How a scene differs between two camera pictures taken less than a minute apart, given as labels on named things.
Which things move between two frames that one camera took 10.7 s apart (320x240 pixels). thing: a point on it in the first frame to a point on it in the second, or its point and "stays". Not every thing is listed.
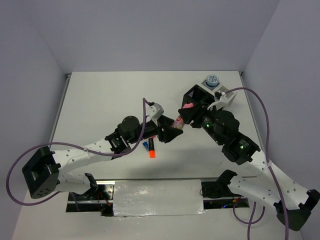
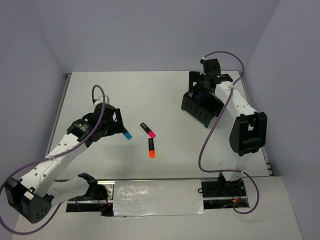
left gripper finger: [169, 133] to [118, 126]
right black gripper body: [206, 123] to [207, 77]
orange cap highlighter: [151, 148] stays
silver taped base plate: [135, 198] stays
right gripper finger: [189, 114] to [196, 81]
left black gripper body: [150, 129] to [107, 129]
